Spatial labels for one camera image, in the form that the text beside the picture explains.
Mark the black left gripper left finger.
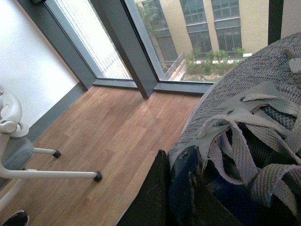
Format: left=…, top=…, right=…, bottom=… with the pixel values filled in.
left=117, top=150, right=170, bottom=226

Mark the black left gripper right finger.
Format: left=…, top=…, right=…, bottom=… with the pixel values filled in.
left=193, top=175, right=241, bottom=226

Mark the grey sneaker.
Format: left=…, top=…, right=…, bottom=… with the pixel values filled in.
left=168, top=33, right=301, bottom=226

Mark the black shoe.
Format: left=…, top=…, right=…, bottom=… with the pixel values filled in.
left=2, top=210, right=30, bottom=226

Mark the black metal shoe rack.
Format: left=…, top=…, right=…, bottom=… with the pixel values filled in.
left=268, top=0, right=284, bottom=45

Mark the white office chair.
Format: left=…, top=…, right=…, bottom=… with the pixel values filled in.
left=0, top=87, right=103, bottom=188

